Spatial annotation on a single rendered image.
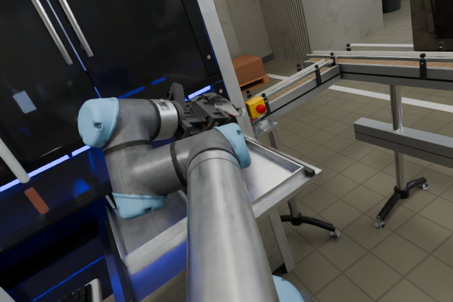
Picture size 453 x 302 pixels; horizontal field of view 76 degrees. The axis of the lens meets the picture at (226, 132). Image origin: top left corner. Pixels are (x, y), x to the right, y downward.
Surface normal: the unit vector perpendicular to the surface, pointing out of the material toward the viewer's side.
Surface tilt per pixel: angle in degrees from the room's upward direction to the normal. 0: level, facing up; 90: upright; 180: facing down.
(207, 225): 7
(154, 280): 0
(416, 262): 0
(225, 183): 33
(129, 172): 52
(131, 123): 64
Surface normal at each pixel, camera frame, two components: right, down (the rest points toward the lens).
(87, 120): -0.65, 0.07
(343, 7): 0.44, 0.27
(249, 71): 0.22, 0.36
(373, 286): -0.30, -0.85
